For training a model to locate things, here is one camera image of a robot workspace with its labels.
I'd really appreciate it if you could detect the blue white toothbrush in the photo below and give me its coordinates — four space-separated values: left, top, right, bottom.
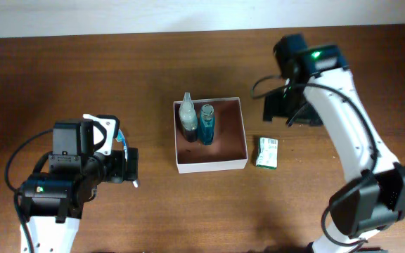
116 129 140 188

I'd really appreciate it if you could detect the green white packet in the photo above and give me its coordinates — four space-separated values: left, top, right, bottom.
255 137 278 169

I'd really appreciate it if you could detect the clear bottle with purple liquid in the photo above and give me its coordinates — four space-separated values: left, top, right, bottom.
179 92 198 143

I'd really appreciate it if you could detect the blue mouthwash bottle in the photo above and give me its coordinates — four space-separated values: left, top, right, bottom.
198 104 215 145

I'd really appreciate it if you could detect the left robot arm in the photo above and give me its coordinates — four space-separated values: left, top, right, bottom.
13 114 139 252

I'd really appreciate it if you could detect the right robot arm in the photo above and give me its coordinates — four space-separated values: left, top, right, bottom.
263 34 405 252

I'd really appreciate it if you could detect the white cardboard box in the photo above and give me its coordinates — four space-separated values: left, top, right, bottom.
172 96 249 174

